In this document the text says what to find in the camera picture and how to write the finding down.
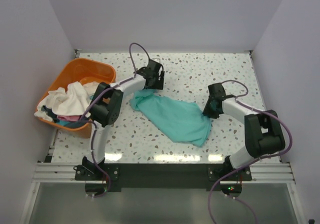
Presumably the white crumpled shirt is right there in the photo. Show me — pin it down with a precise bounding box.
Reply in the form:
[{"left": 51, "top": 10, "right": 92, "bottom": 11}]
[{"left": 34, "top": 81, "right": 99, "bottom": 121}]

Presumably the dark blue shirt in basket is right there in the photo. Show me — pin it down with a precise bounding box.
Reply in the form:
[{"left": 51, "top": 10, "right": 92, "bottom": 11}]
[{"left": 41, "top": 105, "right": 60, "bottom": 123}]

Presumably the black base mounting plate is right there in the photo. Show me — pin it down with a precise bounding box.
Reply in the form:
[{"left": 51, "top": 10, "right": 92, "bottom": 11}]
[{"left": 74, "top": 162, "right": 253, "bottom": 193}]

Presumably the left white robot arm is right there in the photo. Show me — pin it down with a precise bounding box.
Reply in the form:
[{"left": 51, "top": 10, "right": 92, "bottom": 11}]
[{"left": 81, "top": 59, "right": 165, "bottom": 180}]

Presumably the pink shirt in basket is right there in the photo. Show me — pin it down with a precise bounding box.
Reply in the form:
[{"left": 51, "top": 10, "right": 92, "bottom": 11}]
[{"left": 57, "top": 115, "right": 81, "bottom": 122}]

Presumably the orange plastic laundry basket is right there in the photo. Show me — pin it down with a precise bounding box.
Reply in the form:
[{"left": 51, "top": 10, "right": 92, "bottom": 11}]
[{"left": 38, "top": 58, "right": 117, "bottom": 139}]

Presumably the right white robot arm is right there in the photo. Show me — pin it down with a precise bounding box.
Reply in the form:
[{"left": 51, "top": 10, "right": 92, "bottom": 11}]
[{"left": 202, "top": 82, "right": 286, "bottom": 181}]

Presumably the teal t shirt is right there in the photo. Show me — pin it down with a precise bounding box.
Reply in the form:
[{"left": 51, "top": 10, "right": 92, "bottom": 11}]
[{"left": 129, "top": 89, "right": 211, "bottom": 147}]

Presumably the aluminium frame rail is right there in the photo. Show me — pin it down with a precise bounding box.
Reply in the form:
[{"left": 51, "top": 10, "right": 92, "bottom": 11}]
[{"left": 32, "top": 162, "right": 295, "bottom": 184}]

